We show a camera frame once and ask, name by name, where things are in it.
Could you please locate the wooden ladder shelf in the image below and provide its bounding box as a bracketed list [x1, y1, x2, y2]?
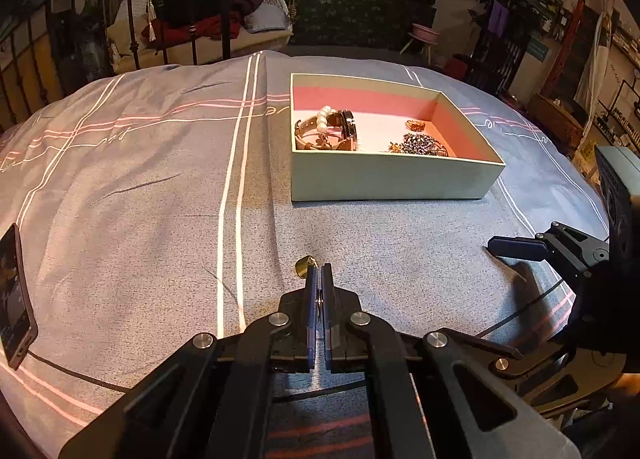
[541, 0, 600, 101]

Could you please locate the grey pillow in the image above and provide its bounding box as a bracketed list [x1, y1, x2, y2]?
[244, 3, 290, 34]

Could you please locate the pale green jewelry box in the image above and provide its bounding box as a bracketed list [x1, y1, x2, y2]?
[290, 73, 506, 202]

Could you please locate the black smartphone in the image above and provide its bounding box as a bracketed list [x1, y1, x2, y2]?
[0, 223, 38, 370]

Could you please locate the grey striped bed cover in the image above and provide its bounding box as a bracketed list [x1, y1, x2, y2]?
[1, 52, 608, 458]

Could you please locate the black metal bed frame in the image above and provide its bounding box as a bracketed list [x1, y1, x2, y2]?
[1, 0, 234, 130]

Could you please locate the gold ring cluster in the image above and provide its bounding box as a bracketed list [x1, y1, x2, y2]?
[406, 120, 426, 132]

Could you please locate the black cable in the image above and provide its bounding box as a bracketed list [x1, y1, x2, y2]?
[27, 278, 566, 397]

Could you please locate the red and black clothes pile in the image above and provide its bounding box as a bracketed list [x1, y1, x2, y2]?
[141, 0, 264, 50]

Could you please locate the pink round stool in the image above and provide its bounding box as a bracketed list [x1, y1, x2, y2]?
[399, 22, 439, 64]

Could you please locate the dark green patterned cabinet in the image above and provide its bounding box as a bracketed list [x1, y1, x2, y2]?
[285, 0, 425, 50]

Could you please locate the small gold square earring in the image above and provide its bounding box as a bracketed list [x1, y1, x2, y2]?
[295, 255, 318, 280]

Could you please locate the dark chain necklace pile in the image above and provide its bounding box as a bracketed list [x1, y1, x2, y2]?
[388, 132, 450, 158]

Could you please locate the person's right hand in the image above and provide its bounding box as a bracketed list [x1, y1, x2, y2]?
[605, 373, 640, 403]

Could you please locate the tan strap wristwatch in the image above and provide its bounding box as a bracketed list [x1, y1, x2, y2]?
[294, 106, 358, 151]

